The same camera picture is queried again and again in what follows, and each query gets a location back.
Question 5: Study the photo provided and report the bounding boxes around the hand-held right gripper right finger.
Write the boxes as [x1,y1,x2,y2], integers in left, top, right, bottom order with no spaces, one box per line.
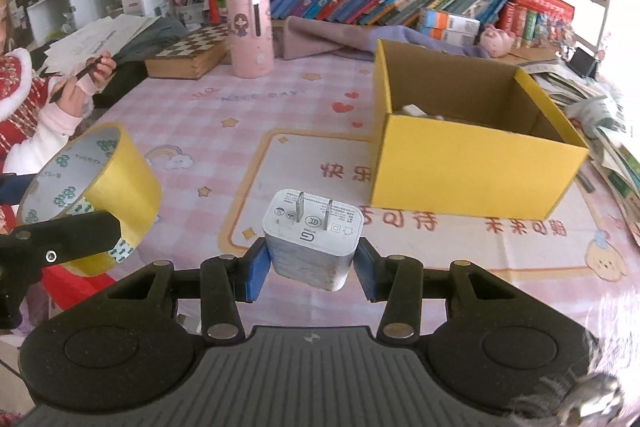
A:
[352,238,531,344]

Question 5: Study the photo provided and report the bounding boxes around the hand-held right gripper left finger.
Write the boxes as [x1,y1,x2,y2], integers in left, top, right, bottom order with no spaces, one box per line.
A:
[102,237,273,345]

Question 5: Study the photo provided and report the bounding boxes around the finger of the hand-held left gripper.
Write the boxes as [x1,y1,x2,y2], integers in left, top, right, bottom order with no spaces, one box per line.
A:
[0,209,125,269]

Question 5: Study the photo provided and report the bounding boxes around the white plug charger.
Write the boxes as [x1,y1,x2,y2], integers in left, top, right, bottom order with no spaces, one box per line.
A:
[262,188,363,293]

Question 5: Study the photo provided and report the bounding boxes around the yellow tape roll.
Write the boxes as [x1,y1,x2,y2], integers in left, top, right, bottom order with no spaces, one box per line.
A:
[15,123,163,278]

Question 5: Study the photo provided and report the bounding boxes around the yellow cardboard box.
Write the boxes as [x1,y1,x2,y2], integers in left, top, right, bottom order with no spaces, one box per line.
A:
[369,38,591,222]

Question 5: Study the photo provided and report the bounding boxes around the pink cylindrical container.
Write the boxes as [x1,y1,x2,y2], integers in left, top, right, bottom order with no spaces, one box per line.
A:
[225,0,275,78]

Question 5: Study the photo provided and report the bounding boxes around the pink checked printed tablecloth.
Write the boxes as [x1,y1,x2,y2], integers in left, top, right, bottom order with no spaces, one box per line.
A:
[45,54,640,333]

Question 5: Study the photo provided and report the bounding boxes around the black pen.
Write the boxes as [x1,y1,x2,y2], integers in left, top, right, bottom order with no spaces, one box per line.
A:
[49,57,103,104]

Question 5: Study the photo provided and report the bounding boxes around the sheets of white paper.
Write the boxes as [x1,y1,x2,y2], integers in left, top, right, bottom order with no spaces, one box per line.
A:
[44,14,161,75]

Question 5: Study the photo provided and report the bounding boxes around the wooden chessboard box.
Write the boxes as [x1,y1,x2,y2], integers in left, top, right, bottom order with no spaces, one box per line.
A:
[145,24,232,80]

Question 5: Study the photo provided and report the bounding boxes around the pink cloth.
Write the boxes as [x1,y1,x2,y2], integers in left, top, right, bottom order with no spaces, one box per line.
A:
[272,16,488,62]

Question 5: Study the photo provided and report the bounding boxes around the orange and blue carton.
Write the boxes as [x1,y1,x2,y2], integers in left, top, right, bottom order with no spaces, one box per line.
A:
[416,24,476,48]
[419,8,482,32]

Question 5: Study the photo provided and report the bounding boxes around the pen cup with pens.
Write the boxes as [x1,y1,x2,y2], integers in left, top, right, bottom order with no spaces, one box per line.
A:
[172,0,208,25]

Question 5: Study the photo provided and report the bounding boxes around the pink pig plush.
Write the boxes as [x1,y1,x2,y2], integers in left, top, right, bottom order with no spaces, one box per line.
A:
[480,25,516,58]

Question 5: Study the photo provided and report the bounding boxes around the pile of papers and books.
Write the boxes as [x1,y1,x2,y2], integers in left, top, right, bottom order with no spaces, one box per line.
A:
[520,59,640,248]

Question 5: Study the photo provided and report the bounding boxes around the red and green thick books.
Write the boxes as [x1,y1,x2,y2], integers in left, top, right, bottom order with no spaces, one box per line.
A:
[500,2,538,50]

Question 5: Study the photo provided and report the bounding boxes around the colourful cartoon figure display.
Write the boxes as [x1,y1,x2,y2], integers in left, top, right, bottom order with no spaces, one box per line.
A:
[537,14,576,58]

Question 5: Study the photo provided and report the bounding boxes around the red boxed dictionary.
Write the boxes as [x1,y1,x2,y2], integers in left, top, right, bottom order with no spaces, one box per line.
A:
[515,0,576,20]

